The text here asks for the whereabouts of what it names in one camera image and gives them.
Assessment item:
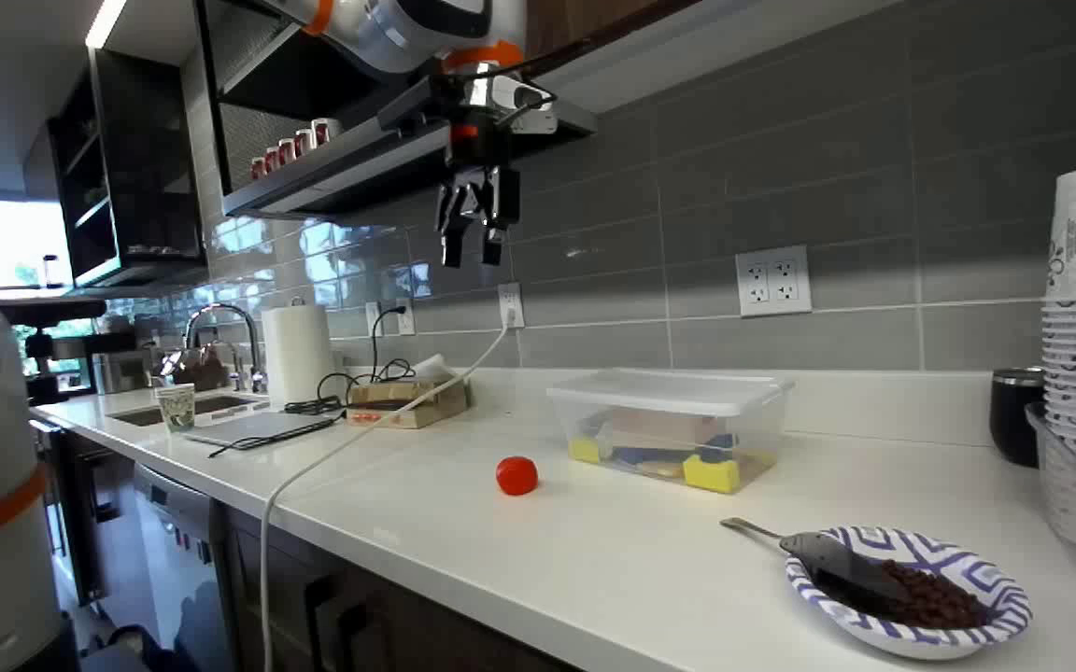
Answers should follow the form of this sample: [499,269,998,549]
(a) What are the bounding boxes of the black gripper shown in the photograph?
[433,164,524,272]

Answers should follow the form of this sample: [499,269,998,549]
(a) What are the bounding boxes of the silver metal spatula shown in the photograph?
[717,516,918,617]

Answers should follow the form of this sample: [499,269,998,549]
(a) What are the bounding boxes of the white blue patterned paper plate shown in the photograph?
[780,521,1035,663]

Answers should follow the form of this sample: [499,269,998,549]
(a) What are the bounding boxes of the small chrome tap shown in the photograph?
[368,303,416,377]

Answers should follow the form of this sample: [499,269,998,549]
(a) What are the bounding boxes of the crumpled white paper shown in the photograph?
[408,352,458,389]

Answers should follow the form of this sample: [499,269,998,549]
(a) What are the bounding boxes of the brown cardboard box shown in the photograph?
[349,373,460,409]

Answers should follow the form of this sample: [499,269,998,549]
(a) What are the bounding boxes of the flat box with yellow label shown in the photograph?
[345,391,479,434]

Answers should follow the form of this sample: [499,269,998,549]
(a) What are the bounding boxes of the red and white cups row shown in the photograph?
[247,117,345,181]

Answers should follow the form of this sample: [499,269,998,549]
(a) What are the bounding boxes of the white paper towel roll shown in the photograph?
[257,303,339,407]

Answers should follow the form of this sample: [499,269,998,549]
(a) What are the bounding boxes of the small red object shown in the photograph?
[495,451,544,501]

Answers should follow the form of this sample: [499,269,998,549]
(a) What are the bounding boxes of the chrome kitchen faucet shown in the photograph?
[185,298,266,391]

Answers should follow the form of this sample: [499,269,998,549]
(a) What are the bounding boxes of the clear plastic lidded container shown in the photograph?
[544,364,798,495]

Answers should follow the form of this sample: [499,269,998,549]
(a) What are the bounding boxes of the dark flat tray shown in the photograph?
[187,407,345,464]

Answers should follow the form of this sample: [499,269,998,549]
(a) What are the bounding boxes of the kitchen sink basin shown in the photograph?
[114,389,262,430]

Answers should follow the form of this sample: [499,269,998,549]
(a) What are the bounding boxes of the large yellow sponge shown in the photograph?
[682,449,748,495]

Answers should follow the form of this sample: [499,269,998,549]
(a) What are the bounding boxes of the black coffee machine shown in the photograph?
[0,296,150,404]

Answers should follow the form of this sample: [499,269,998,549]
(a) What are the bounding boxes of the stainless dishwasher front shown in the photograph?
[123,464,236,672]

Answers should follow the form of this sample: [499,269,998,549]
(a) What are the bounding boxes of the black tumbler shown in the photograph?
[987,361,1050,469]

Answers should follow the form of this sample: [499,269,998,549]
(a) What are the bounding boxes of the brown food pieces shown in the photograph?
[852,555,998,632]

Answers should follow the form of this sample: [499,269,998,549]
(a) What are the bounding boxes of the white outlet with plugged cable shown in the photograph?
[495,281,526,331]

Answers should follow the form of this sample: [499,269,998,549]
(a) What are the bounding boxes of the white wrist mount box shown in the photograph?
[486,72,566,137]

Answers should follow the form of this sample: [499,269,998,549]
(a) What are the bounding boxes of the white empty wall outlet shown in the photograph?
[734,242,816,322]

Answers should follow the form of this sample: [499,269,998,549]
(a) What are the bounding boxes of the black open wall cabinet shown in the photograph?
[48,48,209,296]

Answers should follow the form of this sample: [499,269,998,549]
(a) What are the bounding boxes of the white power cable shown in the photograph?
[255,322,521,672]

